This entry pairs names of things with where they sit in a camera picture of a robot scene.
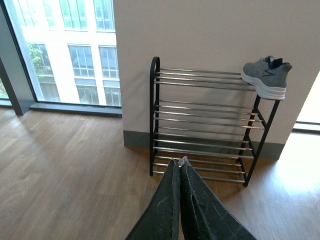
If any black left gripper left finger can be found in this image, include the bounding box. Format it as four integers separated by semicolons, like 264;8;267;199
126;160;180;240

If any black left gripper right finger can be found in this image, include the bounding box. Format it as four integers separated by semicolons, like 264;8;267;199
180;159;256;240

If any grey knit sneaker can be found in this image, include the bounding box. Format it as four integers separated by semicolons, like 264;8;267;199
240;55;293;101

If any black metal shoe rack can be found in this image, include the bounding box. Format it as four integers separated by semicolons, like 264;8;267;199
149;56;280;186

